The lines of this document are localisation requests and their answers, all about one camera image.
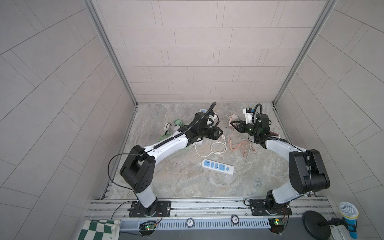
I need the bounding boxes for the black round microphone stand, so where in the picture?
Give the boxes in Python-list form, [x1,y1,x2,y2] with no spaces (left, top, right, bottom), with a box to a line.
[302,211,345,240]

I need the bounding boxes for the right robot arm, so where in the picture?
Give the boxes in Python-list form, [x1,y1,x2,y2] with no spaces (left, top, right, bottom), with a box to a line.
[230,104,331,215]

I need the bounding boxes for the green checkered cloth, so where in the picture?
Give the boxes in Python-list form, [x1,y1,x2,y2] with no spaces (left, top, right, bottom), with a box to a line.
[78,220,121,240]

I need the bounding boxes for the blue toy microphone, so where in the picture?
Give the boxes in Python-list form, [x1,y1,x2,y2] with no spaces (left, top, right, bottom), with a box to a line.
[339,202,359,240]

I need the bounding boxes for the white charger with cable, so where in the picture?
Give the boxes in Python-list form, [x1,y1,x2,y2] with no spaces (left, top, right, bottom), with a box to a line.
[226,111,240,121]

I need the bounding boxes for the green charging cable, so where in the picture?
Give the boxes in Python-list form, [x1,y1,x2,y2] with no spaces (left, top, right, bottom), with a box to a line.
[155,131,193,151]

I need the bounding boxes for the aluminium mounting rail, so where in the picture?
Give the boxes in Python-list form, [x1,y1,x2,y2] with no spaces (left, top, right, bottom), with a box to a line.
[85,196,335,221]

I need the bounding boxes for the white power strip cord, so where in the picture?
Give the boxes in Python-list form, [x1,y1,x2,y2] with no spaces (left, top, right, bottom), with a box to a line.
[194,134,229,158]

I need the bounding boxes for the short blue power strip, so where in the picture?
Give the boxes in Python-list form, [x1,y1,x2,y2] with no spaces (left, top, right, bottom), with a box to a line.
[201,159,234,175]

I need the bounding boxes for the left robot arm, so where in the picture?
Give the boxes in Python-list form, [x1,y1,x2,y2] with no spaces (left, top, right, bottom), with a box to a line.
[117,102,223,217]

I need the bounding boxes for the green charger plug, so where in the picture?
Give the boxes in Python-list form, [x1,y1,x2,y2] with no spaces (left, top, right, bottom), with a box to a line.
[174,119,183,126]

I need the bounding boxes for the red card box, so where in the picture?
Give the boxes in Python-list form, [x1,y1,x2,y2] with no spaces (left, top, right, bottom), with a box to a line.
[270,131,280,137]

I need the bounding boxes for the pink charging cable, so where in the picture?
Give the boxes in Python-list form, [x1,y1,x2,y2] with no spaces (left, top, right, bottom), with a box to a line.
[227,127,256,158]

